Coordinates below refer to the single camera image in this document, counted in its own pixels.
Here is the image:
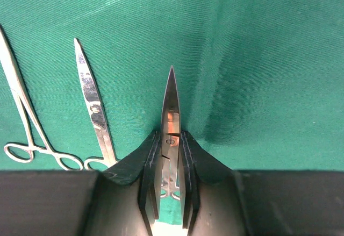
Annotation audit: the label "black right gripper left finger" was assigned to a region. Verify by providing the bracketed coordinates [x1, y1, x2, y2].
[1, 132, 161, 235]

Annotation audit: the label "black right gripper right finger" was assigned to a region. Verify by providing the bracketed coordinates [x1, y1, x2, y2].
[179, 131, 343, 235]

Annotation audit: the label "steel surgical scissors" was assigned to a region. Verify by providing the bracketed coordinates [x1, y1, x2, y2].
[74, 38, 119, 170]

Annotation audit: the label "steel forceps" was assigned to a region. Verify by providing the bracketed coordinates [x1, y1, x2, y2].
[1, 29, 84, 171]
[161, 66, 181, 201]

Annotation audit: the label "green surgical cloth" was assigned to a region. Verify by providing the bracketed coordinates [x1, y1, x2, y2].
[0, 0, 344, 225]

